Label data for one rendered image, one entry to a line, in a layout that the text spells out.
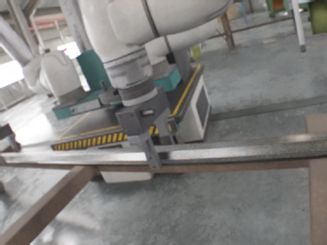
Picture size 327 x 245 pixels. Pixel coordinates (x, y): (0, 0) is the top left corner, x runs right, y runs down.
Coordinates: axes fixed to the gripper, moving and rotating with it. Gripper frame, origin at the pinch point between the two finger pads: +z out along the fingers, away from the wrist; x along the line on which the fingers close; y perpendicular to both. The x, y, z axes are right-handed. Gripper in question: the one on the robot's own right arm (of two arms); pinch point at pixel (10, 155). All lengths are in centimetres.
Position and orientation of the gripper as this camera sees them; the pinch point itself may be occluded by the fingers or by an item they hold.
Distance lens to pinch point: 117.9
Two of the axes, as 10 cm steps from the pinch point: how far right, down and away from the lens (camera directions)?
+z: 3.2, 8.8, 3.6
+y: 8.7, -1.2, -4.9
